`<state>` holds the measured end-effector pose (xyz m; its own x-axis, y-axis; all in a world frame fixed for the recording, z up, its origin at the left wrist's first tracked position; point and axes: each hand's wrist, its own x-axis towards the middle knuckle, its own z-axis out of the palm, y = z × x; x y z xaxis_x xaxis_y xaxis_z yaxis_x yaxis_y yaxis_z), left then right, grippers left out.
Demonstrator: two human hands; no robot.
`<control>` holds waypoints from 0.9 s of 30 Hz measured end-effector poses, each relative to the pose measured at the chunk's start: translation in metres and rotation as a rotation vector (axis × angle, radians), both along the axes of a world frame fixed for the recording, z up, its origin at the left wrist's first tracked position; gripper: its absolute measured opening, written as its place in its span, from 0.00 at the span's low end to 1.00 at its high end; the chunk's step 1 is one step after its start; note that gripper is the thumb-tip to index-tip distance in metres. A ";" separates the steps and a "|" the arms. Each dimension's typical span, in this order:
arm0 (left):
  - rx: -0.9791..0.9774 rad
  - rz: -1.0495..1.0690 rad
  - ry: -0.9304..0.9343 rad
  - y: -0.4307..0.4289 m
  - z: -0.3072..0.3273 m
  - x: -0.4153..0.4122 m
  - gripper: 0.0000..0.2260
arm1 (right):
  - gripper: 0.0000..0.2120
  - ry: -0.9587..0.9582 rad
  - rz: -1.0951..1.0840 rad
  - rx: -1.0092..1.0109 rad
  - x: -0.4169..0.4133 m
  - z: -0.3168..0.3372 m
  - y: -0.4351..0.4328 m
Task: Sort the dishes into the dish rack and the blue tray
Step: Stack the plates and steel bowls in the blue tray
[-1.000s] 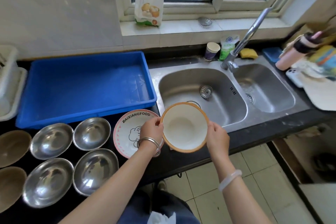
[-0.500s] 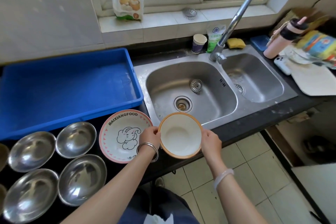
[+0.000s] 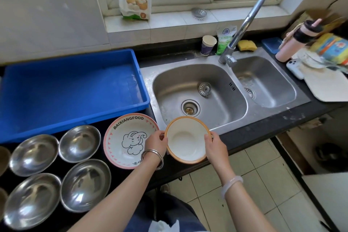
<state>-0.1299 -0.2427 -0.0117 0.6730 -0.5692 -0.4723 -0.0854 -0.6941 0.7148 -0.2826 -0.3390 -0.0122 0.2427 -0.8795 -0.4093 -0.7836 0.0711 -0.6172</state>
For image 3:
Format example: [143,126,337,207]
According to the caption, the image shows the person's right hand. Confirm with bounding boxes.
[204,131,229,171]

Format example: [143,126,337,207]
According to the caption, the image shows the person's left hand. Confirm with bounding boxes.
[144,130,169,157]

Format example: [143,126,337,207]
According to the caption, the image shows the white bowl with orange rim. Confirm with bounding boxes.
[164,116,212,165]

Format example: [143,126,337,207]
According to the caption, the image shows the person's left forearm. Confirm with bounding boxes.
[67,151,163,232]

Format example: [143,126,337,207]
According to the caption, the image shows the person's right forearm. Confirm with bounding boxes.
[213,158,276,232]

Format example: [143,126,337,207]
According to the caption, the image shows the silver wrist bangle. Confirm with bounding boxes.
[141,149,164,171]

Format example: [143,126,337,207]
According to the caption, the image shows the pink rimmed bowl elephant print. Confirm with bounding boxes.
[103,113,160,170]

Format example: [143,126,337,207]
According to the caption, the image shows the stainless steel double sink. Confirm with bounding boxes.
[140,47,311,136]

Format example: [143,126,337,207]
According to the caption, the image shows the metal sink strainer plug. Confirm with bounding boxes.
[198,82,212,96]

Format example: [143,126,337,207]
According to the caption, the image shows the white jade bangle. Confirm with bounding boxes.
[221,175,244,200]

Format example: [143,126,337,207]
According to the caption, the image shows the blue jeans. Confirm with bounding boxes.
[124,191,210,232]

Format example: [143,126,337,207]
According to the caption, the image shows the stainless steel bowl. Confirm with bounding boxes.
[60,159,112,206]
[4,173,62,231]
[9,134,59,177]
[0,146,11,176]
[58,125,102,164]
[0,188,9,221]

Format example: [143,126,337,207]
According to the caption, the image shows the white tissue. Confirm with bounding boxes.
[148,219,180,232]

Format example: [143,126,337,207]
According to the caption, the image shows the white and purple paper cup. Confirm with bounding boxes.
[200,35,217,57]

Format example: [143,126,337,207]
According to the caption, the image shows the green and white detergent bag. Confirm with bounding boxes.
[216,25,237,55]

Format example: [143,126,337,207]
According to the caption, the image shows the yellow sponge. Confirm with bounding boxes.
[237,40,258,52]

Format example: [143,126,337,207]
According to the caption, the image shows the blue plastic tray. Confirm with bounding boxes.
[0,49,151,144]

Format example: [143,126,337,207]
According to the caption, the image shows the white smartphone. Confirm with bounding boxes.
[286,59,305,80]

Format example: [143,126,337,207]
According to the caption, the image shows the chrome faucet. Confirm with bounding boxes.
[218,0,267,68]

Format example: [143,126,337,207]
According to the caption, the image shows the pink water bottle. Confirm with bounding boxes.
[275,18,322,63]

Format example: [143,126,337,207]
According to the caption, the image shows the white cutting board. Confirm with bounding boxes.
[295,50,348,102]

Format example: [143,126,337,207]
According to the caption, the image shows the clear glass bowl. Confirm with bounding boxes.
[299,50,337,70]

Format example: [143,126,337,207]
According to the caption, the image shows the white cabinet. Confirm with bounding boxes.
[302,172,348,232]

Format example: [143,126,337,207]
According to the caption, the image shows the colourful yellow packet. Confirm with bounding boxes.
[310,33,348,66]

